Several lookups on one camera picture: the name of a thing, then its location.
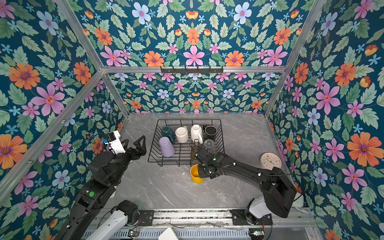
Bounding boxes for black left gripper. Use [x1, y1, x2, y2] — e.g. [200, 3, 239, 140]
[108, 133, 147, 186]

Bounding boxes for yellow mug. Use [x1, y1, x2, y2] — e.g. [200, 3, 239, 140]
[190, 165, 204, 184]

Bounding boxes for olive green glass cup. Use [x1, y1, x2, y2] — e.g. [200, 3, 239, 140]
[190, 144, 200, 161]

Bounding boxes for clear glass cup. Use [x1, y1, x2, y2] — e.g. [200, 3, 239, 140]
[204, 139, 216, 155]

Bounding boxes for white green mug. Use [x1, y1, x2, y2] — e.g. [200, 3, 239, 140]
[161, 126, 176, 144]

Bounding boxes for lavender cup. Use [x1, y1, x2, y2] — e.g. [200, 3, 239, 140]
[159, 137, 175, 158]

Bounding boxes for black mug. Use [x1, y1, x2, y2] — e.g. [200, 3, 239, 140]
[204, 125, 218, 141]

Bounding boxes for white faceted mug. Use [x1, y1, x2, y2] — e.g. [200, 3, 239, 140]
[191, 125, 204, 144]

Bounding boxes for red white mug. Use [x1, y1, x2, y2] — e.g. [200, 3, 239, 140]
[175, 126, 189, 144]

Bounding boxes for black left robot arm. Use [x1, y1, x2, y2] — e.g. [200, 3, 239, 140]
[56, 133, 147, 240]

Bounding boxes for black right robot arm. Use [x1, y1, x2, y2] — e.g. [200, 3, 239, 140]
[195, 148, 297, 224]

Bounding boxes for beige round plate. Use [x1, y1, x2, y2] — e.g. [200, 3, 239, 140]
[260, 153, 282, 170]

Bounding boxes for mint green case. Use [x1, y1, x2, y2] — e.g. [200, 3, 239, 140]
[292, 193, 304, 208]

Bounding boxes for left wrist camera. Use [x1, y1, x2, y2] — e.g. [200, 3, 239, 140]
[103, 131, 126, 155]

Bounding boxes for black wire dish rack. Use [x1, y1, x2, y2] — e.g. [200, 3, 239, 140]
[148, 119, 225, 167]

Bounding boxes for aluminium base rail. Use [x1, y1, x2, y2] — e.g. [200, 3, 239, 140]
[144, 208, 317, 228]

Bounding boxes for black wall hook rail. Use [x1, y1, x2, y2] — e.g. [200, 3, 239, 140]
[160, 67, 224, 74]

